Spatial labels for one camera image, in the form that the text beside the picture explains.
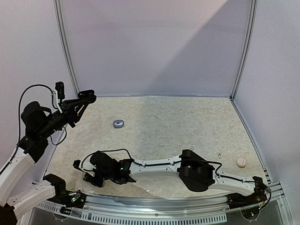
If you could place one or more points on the aluminium front rail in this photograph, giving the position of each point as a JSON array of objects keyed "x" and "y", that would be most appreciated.
[{"x": 203, "y": 210}]

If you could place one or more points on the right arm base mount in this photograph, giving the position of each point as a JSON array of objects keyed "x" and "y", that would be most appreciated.
[{"x": 236, "y": 200}]

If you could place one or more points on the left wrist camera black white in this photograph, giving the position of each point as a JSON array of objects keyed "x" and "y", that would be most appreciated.
[{"x": 58, "y": 94}]

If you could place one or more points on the right aluminium corner post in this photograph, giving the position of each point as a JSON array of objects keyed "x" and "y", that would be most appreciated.
[{"x": 246, "y": 45}]

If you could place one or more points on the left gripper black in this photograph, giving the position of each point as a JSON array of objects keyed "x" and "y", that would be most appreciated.
[{"x": 70, "y": 112}]

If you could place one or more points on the aluminium corner post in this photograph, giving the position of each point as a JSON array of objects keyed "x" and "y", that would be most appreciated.
[
  {"x": 64, "y": 45},
  {"x": 246, "y": 45}
]

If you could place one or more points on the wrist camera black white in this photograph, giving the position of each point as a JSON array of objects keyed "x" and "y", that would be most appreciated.
[
  {"x": 58, "y": 94},
  {"x": 84, "y": 166}
]

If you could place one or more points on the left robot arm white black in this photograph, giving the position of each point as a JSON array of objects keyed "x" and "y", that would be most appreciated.
[{"x": 40, "y": 124}]

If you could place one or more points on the black oval charging case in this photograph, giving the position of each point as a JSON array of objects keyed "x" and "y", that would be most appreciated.
[{"x": 88, "y": 95}]

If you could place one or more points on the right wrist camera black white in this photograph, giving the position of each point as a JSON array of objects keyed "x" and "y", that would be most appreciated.
[{"x": 84, "y": 166}]

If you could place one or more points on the pink round charging case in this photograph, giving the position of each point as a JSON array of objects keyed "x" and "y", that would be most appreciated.
[{"x": 241, "y": 162}]

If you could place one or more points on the left aluminium corner post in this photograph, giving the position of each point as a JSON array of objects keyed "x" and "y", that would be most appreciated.
[{"x": 64, "y": 45}]

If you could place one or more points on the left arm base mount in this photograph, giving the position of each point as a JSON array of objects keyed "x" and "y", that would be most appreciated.
[{"x": 70, "y": 199}]

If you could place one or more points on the purple earbud charging case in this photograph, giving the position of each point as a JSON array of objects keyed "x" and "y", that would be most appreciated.
[{"x": 118, "y": 124}]

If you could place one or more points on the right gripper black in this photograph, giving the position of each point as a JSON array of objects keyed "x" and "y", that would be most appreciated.
[{"x": 94, "y": 179}]

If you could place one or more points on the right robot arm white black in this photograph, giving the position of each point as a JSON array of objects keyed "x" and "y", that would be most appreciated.
[{"x": 196, "y": 173}]

